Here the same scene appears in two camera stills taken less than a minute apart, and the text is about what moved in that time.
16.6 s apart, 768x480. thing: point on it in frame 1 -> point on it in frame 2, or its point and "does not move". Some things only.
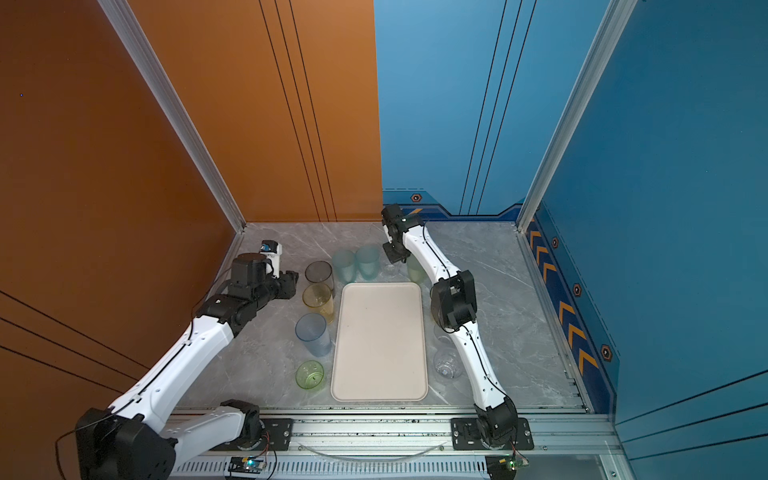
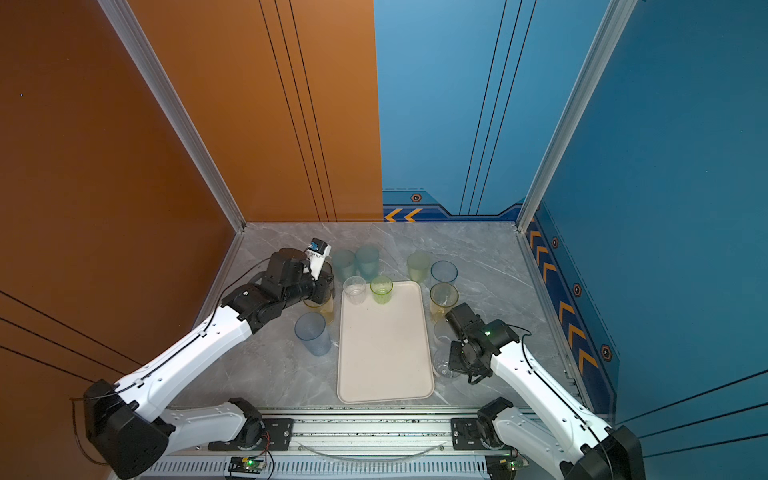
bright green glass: x=309 y=374 -> x=381 y=287
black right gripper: x=390 y=255 -> x=454 y=365
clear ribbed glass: x=448 y=363 does not move
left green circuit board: x=246 y=465 does not move
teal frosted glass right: x=367 y=257 does not move
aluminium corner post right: x=615 y=24 does not move
